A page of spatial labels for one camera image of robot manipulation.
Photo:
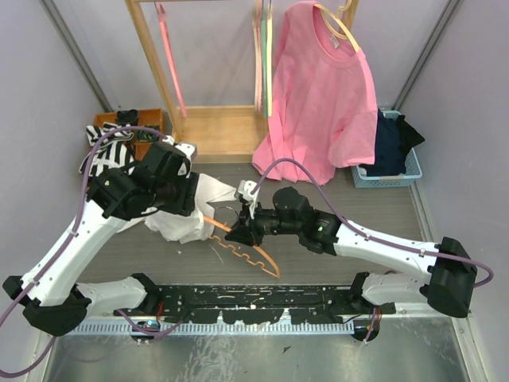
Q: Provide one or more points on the black garment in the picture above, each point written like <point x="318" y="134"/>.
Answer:
<point x="409" y="137"/>

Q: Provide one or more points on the wooden clothes rack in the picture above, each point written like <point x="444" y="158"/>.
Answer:
<point x="224" y="134"/>

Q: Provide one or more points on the yellow hanger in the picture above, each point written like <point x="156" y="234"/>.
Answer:
<point x="269" y="49"/>

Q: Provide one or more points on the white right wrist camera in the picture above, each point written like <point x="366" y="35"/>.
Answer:
<point x="247" y="194"/>

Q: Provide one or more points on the pink t shirt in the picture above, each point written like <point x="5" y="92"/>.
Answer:
<point x="324" y="109"/>

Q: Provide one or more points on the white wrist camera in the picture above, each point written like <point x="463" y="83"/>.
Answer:
<point x="189" y="150"/>
<point x="247" y="194"/>

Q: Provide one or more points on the orange hanger with metal hook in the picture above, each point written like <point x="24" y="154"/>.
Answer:
<point x="255" y="257"/>

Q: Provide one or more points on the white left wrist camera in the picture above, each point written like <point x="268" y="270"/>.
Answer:
<point x="189" y="150"/>

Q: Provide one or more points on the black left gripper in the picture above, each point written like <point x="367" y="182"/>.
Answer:
<point x="186" y="204"/>

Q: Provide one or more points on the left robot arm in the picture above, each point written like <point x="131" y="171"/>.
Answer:
<point x="53" y="299"/>

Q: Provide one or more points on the green hanger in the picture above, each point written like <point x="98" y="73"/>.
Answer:
<point x="263" y="54"/>

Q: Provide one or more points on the dark navy garment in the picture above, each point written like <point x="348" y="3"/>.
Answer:
<point x="389" y="158"/>

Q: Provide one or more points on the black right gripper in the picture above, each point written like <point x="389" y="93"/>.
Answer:
<point x="242" y="234"/>

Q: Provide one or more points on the green black rolled socks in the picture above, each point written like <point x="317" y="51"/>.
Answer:
<point x="147" y="136"/>

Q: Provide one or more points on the natural wood hanger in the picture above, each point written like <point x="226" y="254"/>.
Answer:
<point x="339" y="22"/>

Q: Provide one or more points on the black white striped shirt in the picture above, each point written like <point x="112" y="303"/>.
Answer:
<point x="114" y="152"/>

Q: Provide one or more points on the orange wooden organizer tray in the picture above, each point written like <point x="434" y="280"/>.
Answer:
<point x="146" y="117"/>

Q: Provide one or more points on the white t shirt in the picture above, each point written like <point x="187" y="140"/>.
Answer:
<point x="185" y="229"/>

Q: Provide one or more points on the light pink hanger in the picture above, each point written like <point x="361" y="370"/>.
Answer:
<point x="256" y="26"/>

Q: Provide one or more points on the blue plastic basket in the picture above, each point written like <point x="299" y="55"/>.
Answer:
<point x="413" y="170"/>

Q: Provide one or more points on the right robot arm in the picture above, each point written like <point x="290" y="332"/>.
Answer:
<point x="441" y="275"/>

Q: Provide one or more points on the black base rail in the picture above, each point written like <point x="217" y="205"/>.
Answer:
<point x="248" y="309"/>

